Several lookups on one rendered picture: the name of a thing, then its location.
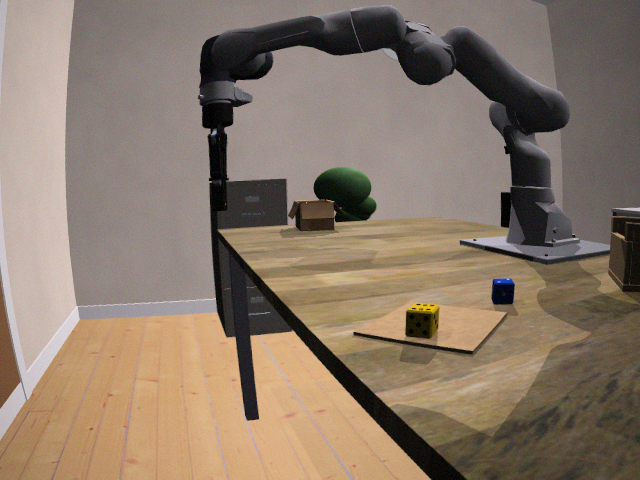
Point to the tan flat mat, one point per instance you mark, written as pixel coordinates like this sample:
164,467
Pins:
461,330

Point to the open brown cardboard box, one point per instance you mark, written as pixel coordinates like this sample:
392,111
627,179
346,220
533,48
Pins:
315,216

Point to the brown wooden open-top crate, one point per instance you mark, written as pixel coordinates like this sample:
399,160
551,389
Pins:
624,261

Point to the yellow die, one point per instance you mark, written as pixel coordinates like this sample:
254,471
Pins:
422,320

